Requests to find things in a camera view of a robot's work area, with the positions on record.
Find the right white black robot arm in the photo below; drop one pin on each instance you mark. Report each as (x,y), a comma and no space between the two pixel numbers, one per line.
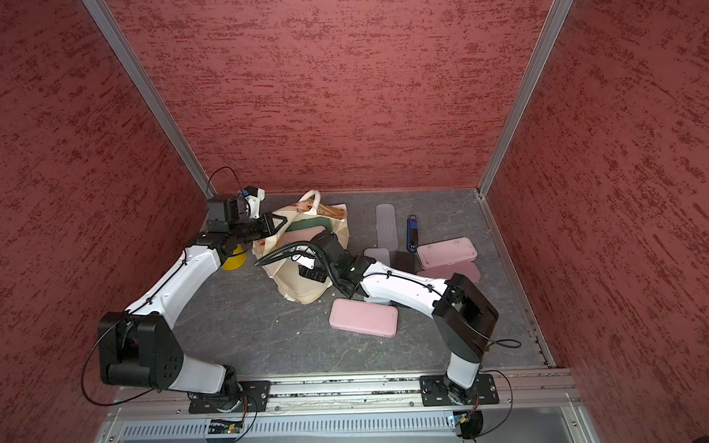
(461,314)

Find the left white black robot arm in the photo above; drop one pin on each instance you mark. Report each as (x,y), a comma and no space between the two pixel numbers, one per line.
(137,346)

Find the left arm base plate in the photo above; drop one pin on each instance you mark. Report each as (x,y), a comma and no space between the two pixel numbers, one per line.
(244,396)

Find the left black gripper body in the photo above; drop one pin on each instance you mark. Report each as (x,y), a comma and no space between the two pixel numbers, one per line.
(262,227)

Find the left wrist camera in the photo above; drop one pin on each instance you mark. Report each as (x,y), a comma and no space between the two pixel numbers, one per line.
(254,197)

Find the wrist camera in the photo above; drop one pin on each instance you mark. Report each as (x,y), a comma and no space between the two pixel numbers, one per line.
(254,197)
(305,260)

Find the printed canvas tote bag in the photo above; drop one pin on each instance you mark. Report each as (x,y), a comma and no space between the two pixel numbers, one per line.
(284,271)

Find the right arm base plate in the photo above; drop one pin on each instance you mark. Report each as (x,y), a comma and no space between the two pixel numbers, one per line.
(438,390)

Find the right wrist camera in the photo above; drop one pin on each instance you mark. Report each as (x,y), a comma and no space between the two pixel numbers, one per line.
(305,260)

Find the pink pencil case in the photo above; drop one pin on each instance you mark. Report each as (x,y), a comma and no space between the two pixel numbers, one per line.
(467,269)
(304,234)
(364,318)
(445,253)

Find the aluminium mounting rail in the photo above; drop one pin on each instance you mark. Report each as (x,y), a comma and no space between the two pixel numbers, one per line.
(311,394)

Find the dark green pencil case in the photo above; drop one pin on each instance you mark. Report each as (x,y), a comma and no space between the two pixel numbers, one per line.
(316,221)

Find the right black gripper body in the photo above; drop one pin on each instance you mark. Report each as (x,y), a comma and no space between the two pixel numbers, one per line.
(320,272)

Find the white pencil case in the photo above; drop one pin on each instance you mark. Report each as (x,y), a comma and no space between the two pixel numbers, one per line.
(381,255)

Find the yellow pen cup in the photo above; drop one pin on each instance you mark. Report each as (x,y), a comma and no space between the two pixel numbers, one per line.
(235,260)

